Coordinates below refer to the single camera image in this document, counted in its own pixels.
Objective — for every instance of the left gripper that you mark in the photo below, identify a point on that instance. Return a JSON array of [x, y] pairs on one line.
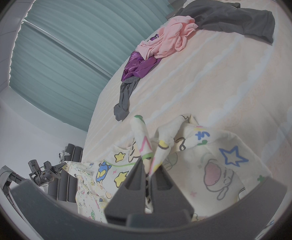
[[47, 177]]

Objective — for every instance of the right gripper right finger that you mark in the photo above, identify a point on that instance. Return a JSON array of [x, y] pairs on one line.
[[166, 194]]

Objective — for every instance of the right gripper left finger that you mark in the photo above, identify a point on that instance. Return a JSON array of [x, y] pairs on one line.
[[128, 199]]

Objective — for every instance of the white printed pyjama top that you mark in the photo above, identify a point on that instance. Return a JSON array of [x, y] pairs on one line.
[[211, 164]]

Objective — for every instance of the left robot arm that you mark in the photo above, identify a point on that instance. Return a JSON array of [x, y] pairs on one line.
[[6, 176]]

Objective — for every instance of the bed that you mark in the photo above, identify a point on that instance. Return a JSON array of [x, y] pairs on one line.
[[223, 84]]

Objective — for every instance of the white crumpled cloth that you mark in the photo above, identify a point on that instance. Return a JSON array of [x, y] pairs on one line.
[[63, 154]]

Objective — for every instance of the blue-green curtain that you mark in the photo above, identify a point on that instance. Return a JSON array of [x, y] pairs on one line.
[[98, 21], [56, 84]]

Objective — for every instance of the purple garment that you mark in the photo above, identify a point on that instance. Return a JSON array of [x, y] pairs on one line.
[[138, 67]]

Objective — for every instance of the pink garment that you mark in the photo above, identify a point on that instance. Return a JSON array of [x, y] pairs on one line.
[[171, 39]]

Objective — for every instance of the dark grey garment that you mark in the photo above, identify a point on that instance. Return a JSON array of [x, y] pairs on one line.
[[231, 19]]

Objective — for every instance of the grey and white bedside table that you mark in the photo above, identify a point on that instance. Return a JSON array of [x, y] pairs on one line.
[[177, 4]]

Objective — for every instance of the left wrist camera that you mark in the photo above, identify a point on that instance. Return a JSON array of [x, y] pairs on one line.
[[47, 165]]

